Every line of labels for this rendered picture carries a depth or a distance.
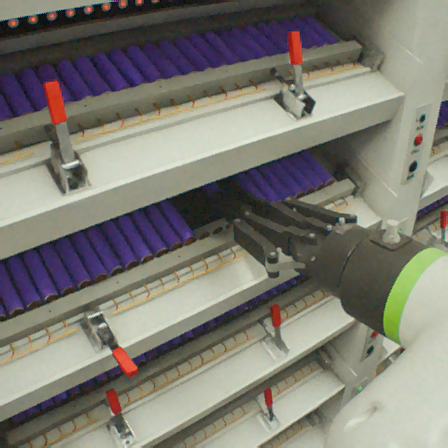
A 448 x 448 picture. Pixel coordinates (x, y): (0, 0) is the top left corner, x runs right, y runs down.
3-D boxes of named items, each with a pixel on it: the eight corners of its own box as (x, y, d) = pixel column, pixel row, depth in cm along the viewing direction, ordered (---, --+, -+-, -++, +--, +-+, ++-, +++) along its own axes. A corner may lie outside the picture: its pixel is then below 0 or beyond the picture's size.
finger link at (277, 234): (321, 267, 55) (313, 272, 54) (248, 234, 63) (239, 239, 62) (321, 233, 53) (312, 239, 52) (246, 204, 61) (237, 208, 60)
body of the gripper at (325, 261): (397, 222, 50) (329, 194, 57) (338, 253, 46) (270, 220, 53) (392, 286, 53) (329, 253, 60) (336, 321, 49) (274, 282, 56)
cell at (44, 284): (37, 256, 60) (59, 299, 57) (23, 262, 59) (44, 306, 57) (36, 247, 59) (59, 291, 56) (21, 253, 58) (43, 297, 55)
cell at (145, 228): (142, 217, 67) (167, 254, 64) (129, 221, 66) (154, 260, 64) (143, 208, 66) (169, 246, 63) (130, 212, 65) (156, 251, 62)
